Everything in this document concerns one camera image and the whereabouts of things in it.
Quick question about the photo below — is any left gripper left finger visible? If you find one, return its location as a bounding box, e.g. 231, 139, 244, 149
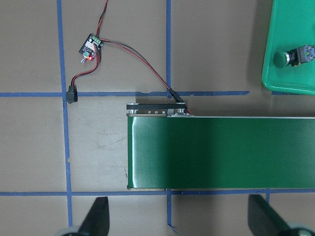
78, 197, 110, 236

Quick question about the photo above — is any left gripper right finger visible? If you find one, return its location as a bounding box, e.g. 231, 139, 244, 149
248, 194, 295, 236

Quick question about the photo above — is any green push button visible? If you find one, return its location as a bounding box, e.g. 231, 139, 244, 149
273, 44, 315, 68

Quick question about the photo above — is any green conveyor belt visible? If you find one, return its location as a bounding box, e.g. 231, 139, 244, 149
126, 103, 315, 189

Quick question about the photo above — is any small motor controller board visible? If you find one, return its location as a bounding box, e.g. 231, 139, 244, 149
79, 33, 104, 64

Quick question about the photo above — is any green plastic tray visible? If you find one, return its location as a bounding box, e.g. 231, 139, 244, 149
262, 0, 315, 95

